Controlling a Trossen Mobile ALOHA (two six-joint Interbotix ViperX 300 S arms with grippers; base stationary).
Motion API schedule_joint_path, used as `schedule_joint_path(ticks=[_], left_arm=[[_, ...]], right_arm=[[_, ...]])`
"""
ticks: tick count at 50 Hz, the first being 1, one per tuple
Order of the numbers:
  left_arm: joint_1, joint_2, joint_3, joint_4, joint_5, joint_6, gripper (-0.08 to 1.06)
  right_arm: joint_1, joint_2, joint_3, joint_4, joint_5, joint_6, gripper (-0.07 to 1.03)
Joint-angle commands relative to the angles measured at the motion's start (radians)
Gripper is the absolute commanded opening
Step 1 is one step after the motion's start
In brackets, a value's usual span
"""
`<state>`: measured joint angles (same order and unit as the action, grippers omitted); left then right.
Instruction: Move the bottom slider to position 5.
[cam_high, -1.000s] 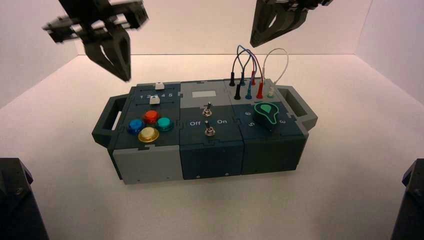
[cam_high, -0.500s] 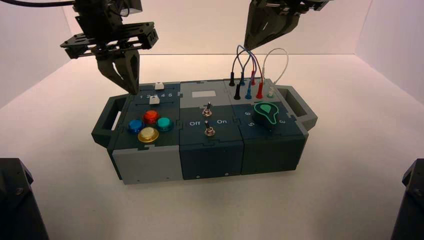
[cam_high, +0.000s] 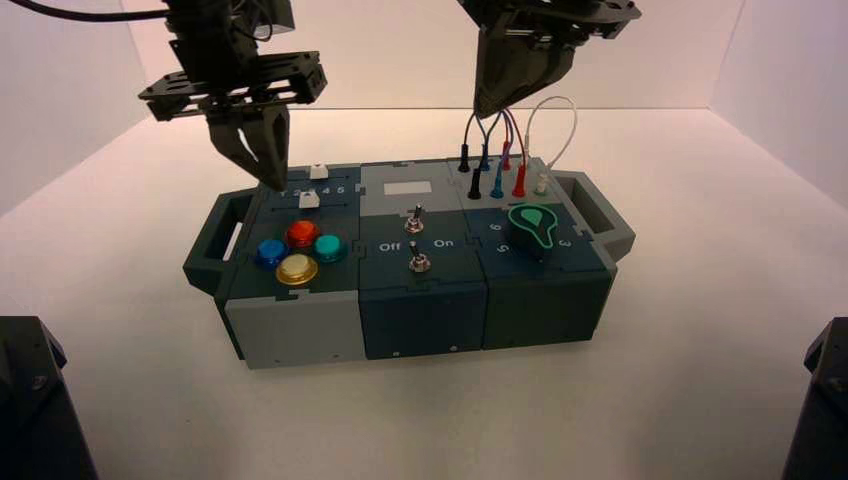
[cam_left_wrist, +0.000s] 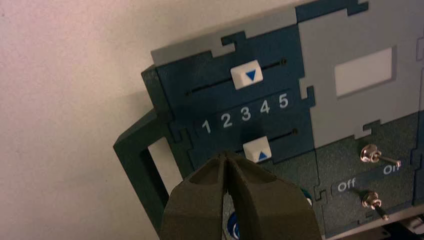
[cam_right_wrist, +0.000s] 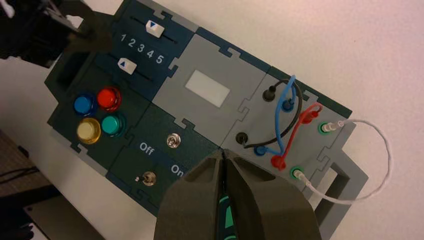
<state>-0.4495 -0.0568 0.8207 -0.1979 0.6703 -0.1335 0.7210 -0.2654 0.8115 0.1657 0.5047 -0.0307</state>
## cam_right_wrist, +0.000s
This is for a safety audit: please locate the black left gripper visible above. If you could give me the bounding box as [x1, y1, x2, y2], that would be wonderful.
[0, 0, 115, 69]

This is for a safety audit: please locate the olive right gripper left finger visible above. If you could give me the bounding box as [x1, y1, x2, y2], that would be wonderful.
[154, 149, 226, 240]

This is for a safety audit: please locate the olive right gripper right finger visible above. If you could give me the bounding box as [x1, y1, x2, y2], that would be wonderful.
[222, 149, 323, 240]

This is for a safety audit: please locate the white slider knob upward arrow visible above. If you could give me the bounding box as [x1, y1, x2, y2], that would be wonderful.
[117, 57, 138, 75]

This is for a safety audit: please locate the white slider knob downward arrow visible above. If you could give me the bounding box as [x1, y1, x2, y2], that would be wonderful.
[145, 19, 166, 38]

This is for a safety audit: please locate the red push button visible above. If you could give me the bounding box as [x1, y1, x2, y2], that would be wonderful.
[96, 86, 122, 112]

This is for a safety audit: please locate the blue push button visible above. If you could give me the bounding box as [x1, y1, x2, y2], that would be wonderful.
[72, 93, 98, 117]

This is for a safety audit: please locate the dark teal grey task board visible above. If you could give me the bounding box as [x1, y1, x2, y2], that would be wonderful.
[43, 0, 369, 240]

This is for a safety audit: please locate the green push button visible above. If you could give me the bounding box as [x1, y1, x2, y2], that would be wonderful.
[100, 113, 127, 138]

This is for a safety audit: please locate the yellow push button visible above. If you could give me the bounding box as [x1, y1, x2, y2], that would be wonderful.
[76, 117, 102, 145]

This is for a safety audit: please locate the white rectangular display window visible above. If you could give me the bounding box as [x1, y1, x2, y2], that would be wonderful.
[184, 69, 231, 108]

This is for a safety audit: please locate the grey metal plate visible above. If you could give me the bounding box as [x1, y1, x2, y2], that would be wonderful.
[23, 195, 107, 240]

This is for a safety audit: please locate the red jumper cable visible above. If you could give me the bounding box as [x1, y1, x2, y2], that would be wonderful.
[270, 102, 324, 172]

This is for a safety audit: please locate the metal toggle switch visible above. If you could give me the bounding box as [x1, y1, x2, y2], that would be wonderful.
[140, 170, 157, 187]
[166, 133, 181, 148]

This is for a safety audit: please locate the blue jumper cable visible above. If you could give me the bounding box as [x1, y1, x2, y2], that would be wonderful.
[254, 75, 297, 157]

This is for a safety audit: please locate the black jumper cable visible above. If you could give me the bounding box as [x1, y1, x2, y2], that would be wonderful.
[235, 79, 303, 149]

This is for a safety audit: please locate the white jumper cable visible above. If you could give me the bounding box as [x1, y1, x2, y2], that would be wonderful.
[291, 119, 393, 206]

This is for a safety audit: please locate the thin black floor cable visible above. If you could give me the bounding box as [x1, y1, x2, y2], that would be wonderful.
[0, 166, 40, 184]

